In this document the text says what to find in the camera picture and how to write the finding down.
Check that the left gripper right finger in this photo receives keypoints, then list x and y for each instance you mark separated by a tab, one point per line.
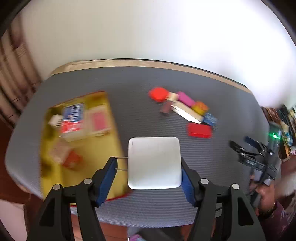
224	213

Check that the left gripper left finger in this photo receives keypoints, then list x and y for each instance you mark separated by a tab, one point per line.
54	219

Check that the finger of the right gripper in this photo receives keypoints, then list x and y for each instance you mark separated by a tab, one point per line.
252	142
236	147

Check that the blue patterned small block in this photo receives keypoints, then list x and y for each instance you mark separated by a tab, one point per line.
209	119

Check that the orange yellow striped block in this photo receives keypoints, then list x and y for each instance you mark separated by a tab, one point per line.
200	108

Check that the red beige small carton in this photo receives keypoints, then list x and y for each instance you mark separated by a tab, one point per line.
63	154

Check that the magenta rectangular block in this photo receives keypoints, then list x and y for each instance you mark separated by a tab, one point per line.
185	99

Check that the white square charger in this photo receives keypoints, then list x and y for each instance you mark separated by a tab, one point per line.
153	163

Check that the blue red card pack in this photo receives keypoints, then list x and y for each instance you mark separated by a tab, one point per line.
73	122

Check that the small white pronged adapter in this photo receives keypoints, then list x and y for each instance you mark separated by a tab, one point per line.
56	120

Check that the clear case red cards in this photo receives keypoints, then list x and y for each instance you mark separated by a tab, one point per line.
98	121

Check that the person's right hand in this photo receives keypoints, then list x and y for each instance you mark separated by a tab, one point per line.
267	200

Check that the flat red block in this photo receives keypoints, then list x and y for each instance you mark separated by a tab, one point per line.
199	130

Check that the gold rectangular lighter box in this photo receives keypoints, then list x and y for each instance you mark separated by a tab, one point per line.
186	112

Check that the grey textured table mat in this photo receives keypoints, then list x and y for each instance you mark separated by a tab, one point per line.
139	121

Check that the small brown beige block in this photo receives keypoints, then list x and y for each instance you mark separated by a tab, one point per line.
170	98

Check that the red gold metal tin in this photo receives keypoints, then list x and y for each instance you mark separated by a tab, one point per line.
94	150

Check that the round red orange block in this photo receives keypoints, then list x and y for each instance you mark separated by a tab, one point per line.
158	94

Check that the beige patterned curtain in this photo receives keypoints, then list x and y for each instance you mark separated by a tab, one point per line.
19	76

